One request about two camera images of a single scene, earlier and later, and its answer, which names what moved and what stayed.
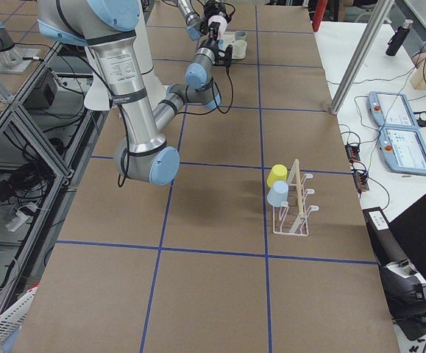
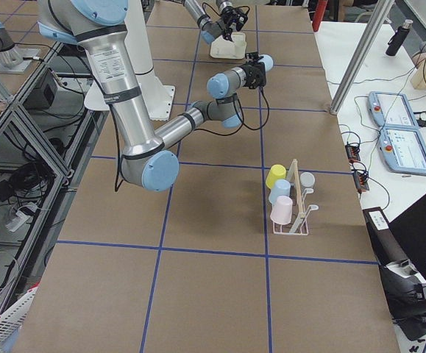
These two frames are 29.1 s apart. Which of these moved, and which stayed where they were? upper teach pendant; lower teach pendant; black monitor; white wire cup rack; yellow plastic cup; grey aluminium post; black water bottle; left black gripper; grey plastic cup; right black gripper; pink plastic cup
Moved: pink plastic cup; left black gripper; grey plastic cup; right black gripper
Stayed: yellow plastic cup; black water bottle; black monitor; grey aluminium post; lower teach pendant; white wire cup rack; upper teach pendant
